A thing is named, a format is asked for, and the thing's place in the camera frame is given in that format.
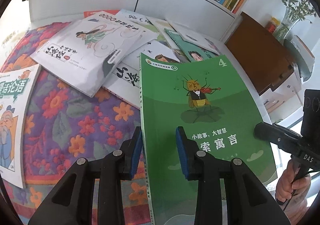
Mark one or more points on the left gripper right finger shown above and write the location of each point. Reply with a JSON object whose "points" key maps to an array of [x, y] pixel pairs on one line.
{"points": [[197, 165]]}

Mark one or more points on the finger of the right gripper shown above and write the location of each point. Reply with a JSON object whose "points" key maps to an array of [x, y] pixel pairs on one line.
{"points": [[267, 132]]}

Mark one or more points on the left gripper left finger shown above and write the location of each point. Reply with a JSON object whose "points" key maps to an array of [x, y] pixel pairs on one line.
{"points": [[119, 165]]}

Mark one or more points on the green fable book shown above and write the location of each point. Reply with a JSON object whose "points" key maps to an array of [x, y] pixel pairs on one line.
{"points": [[214, 106]]}

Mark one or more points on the person's right hand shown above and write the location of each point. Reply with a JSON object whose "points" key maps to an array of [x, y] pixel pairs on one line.
{"points": [[286, 186]]}

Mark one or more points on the floral woven table cloth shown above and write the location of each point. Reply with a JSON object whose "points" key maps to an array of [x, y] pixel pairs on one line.
{"points": [[62, 125]]}

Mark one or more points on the brown wooden cabinet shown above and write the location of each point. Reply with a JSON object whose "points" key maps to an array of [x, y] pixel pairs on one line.
{"points": [[264, 59]]}

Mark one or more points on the teal poetry book with girl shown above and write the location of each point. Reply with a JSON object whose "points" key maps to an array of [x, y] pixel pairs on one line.
{"points": [[192, 52]]}

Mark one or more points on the white book with ink lady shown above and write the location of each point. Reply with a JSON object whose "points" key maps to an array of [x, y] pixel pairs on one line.
{"points": [[87, 51]]}

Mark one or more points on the cartoon Confucius book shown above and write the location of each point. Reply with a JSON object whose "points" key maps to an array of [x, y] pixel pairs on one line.
{"points": [[16, 89]]}

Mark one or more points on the vase with green plant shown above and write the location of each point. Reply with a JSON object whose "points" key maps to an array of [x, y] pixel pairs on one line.
{"points": [[296, 10]]}

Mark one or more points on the white book with barcode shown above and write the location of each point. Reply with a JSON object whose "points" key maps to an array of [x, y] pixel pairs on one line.
{"points": [[199, 39]]}

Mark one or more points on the red and white book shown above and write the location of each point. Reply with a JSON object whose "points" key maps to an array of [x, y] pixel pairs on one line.
{"points": [[90, 13]]}

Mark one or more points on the black right camera box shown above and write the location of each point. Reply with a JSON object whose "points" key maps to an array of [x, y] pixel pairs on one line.
{"points": [[310, 125]]}

